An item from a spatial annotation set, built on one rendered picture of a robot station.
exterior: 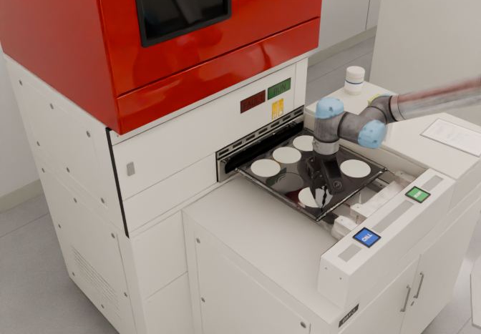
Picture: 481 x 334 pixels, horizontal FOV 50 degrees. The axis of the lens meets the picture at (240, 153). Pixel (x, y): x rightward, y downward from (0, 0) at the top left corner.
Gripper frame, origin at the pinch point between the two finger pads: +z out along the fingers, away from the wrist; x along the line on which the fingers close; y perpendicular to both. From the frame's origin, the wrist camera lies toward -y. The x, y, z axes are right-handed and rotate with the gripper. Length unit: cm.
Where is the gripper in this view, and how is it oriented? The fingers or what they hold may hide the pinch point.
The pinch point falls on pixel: (322, 205)
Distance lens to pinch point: 160.7
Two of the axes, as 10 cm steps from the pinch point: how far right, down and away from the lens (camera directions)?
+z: 0.1, 8.2, 5.8
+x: -9.6, 1.7, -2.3
